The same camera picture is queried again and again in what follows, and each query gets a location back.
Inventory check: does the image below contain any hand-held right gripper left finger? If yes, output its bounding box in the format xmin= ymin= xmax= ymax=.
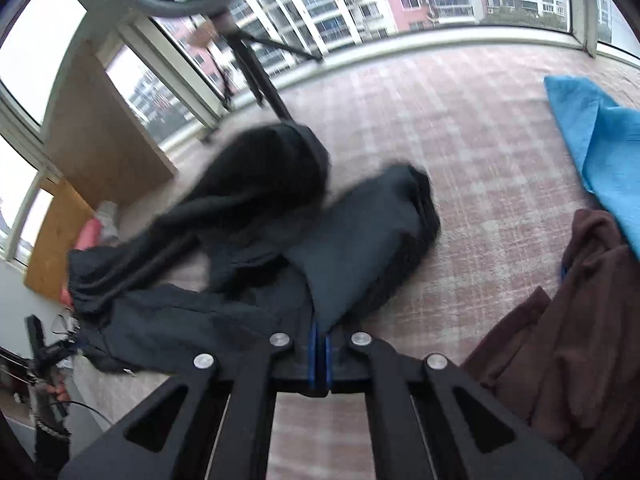
xmin=59 ymin=322 xmax=321 ymax=480

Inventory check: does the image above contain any brown garment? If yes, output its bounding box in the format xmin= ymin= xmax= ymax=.
xmin=460 ymin=208 xmax=640 ymax=480

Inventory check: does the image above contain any dark grey jacket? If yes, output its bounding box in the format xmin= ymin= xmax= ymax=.
xmin=67 ymin=122 xmax=442 ymax=396

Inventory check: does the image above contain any wooden headboard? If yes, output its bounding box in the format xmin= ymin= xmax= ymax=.
xmin=25 ymin=179 xmax=97 ymax=304

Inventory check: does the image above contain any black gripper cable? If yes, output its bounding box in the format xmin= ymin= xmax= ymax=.
xmin=64 ymin=399 xmax=114 ymax=429

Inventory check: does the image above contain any white cloth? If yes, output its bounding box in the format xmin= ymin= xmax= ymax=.
xmin=94 ymin=200 xmax=121 ymax=244

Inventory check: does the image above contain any pink plaid bed sheet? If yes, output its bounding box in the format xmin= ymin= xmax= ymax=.
xmin=70 ymin=42 xmax=640 ymax=480

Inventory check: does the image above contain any bay window frame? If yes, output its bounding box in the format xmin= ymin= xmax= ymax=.
xmin=0 ymin=0 xmax=640 ymax=263

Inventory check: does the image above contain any person's left forearm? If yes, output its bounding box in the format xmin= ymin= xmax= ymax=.
xmin=32 ymin=420 xmax=74 ymax=479

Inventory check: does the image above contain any blue cloth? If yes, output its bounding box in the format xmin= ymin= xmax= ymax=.
xmin=544 ymin=75 xmax=640 ymax=262

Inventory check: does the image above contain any black tripod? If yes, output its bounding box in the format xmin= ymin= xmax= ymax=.
xmin=192 ymin=10 xmax=326 ymax=144

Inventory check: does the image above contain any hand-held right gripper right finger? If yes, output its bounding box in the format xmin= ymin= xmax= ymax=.
xmin=323 ymin=331 xmax=586 ymax=480

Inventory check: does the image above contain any pink garment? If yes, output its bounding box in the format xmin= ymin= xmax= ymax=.
xmin=59 ymin=216 xmax=104 ymax=307

